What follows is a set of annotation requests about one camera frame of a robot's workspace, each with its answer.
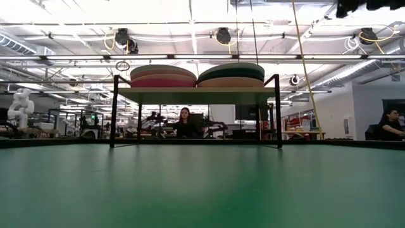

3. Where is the thin black hanging cable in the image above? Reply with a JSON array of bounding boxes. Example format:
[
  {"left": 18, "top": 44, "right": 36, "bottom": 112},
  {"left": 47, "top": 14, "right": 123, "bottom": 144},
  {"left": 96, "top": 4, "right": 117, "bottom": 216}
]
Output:
[{"left": 235, "top": 0, "right": 239, "bottom": 64}]

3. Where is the pink plate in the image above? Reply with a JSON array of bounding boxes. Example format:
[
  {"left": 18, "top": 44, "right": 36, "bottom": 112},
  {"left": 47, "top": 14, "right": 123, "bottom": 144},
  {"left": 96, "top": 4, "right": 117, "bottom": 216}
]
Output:
[{"left": 130, "top": 64, "right": 196, "bottom": 73}]

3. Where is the black office chair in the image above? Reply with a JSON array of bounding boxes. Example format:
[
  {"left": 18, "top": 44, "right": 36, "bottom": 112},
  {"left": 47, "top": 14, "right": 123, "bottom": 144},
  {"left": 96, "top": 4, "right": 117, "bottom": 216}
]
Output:
[{"left": 364, "top": 123, "right": 380, "bottom": 141}]

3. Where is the grey ventilation duct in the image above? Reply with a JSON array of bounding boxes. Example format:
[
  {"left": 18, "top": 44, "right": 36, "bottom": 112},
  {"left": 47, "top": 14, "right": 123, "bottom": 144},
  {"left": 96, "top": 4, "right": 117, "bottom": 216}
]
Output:
[
  {"left": 311, "top": 44, "right": 405, "bottom": 92},
  {"left": 0, "top": 31, "right": 57, "bottom": 67}
]

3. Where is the green table mat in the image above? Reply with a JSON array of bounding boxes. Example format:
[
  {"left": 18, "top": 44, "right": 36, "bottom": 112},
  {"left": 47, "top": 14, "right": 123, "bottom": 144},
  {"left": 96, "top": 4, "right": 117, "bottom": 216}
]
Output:
[{"left": 0, "top": 144, "right": 405, "bottom": 228}]

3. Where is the magenta plate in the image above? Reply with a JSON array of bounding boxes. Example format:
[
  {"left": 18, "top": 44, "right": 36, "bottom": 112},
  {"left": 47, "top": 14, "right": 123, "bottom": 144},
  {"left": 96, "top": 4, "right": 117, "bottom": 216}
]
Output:
[{"left": 130, "top": 74, "right": 197, "bottom": 88}]

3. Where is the red fabric item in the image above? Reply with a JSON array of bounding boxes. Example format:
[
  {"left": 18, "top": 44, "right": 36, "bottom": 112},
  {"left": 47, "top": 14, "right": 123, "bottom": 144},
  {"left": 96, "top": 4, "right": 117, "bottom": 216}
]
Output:
[{"left": 284, "top": 117, "right": 313, "bottom": 131}]

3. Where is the salmon plate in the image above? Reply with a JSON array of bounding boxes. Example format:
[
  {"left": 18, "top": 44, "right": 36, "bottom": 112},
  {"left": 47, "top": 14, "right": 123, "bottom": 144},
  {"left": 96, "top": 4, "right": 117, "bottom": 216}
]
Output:
[{"left": 130, "top": 68, "right": 197, "bottom": 80}]

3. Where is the dark monitor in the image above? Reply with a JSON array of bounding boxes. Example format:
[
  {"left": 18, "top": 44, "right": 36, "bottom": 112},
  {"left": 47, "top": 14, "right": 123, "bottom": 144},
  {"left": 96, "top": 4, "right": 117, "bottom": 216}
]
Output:
[{"left": 234, "top": 104, "right": 270, "bottom": 122}]

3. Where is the pale mint plate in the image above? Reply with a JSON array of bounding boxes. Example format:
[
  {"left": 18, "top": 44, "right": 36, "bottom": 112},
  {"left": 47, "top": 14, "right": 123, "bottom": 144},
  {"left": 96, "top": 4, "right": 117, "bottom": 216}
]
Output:
[{"left": 197, "top": 62, "right": 265, "bottom": 84}]

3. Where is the yellow hanging cable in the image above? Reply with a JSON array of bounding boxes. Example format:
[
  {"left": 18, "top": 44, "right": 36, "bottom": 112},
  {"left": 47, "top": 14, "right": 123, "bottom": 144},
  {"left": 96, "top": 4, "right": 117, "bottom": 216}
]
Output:
[{"left": 290, "top": 0, "right": 325, "bottom": 141}]

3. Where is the person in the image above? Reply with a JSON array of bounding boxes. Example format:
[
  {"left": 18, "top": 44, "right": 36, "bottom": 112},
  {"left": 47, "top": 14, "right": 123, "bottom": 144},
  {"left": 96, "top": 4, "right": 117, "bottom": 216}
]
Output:
[
  {"left": 172, "top": 106, "right": 204, "bottom": 139},
  {"left": 377, "top": 109, "right": 405, "bottom": 142}
]

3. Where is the wooden shelf with black legs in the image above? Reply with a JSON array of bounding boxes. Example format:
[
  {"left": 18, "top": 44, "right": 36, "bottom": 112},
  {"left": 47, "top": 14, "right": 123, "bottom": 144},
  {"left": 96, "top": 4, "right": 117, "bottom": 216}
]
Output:
[{"left": 109, "top": 73, "right": 284, "bottom": 149}]

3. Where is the wooden table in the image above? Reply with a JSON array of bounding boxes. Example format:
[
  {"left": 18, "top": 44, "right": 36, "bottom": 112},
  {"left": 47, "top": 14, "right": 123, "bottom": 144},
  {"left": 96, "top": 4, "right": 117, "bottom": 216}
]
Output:
[{"left": 280, "top": 129, "right": 326, "bottom": 141}]

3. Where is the hanging black ring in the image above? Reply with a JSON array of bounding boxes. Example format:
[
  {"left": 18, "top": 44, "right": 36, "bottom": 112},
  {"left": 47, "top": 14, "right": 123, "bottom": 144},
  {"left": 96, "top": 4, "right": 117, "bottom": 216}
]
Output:
[{"left": 115, "top": 60, "right": 131, "bottom": 72}]

